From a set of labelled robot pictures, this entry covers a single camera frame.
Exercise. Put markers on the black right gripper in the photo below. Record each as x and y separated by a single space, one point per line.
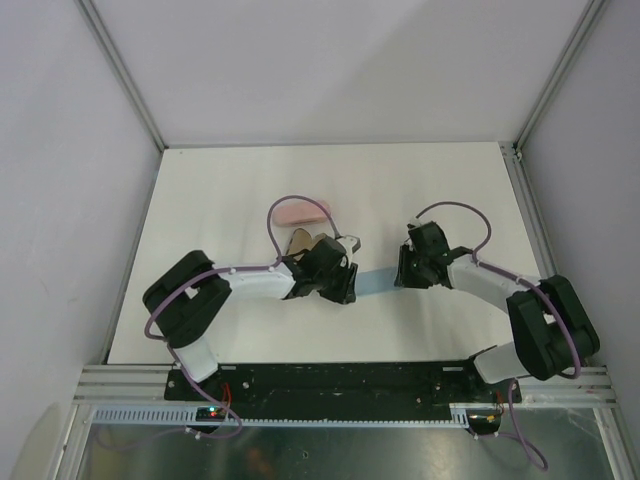
404 277

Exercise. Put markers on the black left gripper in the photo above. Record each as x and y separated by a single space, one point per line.
344 293

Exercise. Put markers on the plaid glasses case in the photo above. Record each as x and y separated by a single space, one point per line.
302 242

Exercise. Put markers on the pink glasses case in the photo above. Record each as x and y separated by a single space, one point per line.
300 212

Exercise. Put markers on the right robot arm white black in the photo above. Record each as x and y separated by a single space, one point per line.
551 330

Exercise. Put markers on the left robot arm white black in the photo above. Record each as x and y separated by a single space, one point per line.
185 300

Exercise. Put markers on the right controller board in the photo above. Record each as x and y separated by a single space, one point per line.
483 422

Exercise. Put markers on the controller board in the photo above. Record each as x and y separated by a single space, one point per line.
483 422
211 413

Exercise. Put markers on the left controller board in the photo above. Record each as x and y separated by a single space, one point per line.
211 413

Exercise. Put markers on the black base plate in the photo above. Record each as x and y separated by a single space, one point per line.
344 392

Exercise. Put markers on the right aluminium frame post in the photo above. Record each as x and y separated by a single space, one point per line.
562 67

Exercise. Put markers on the aluminium frame post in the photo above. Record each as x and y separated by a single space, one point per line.
114 59
562 67

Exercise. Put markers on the left aluminium frame post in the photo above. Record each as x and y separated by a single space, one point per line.
114 59

